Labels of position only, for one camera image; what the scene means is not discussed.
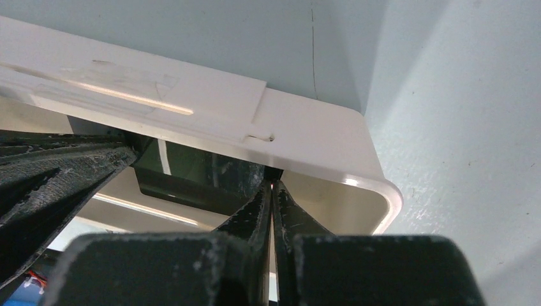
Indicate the white plastic tray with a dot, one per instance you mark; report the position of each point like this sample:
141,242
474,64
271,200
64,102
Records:
325,151

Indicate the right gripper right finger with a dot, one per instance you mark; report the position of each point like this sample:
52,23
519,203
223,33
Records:
317,267

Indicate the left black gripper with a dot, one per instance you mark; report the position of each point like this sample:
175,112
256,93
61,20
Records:
46,179

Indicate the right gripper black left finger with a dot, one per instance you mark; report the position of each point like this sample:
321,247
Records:
226,266

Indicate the black credit card stack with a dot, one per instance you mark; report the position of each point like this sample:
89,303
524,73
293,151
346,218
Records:
198,178

